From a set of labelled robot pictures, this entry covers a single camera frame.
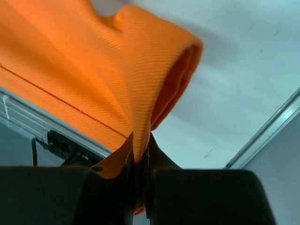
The orange trousers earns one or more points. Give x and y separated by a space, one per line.
106 76

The aluminium rail frame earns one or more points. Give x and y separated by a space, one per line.
38 122

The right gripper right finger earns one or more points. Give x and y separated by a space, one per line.
162 187

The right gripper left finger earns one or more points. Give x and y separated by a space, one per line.
126 204

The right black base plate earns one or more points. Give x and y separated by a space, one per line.
73 154

